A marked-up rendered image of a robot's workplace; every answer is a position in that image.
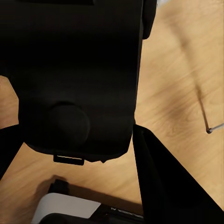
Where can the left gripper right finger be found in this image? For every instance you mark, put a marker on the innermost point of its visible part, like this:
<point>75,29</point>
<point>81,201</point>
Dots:
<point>169,194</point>

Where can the digital camera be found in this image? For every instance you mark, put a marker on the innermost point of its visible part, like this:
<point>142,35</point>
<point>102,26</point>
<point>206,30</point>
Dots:
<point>74,65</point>

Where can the camera tripod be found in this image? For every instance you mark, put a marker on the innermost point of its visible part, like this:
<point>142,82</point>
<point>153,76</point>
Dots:
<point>159,4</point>

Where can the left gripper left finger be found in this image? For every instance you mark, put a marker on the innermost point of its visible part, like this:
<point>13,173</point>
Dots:
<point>10,143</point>

